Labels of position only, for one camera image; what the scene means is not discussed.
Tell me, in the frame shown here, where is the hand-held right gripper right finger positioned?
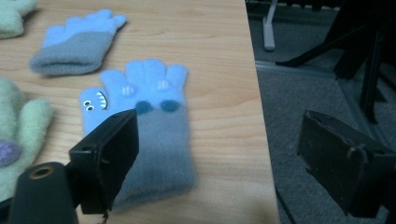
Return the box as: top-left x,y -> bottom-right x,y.
297,110 -> 396,218

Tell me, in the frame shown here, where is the plain pale green glove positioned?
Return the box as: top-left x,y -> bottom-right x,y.
0,0 -> 38,40

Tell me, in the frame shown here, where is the white stand leg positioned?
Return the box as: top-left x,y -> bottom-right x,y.
262,0 -> 279,52

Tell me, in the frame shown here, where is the blue grey glove with face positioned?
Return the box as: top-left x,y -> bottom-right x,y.
78,59 -> 197,213

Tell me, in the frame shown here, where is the plain blue grey glove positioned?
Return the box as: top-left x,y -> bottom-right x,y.
29,8 -> 128,77

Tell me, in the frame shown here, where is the pale green glove purple patch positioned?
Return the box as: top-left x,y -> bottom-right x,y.
0,77 -> 54,203

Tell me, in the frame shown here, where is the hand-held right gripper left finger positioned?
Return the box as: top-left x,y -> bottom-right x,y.
68,108 -> 140,216

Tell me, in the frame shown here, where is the black metal stand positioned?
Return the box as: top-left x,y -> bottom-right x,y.
275,0 -> 396,124

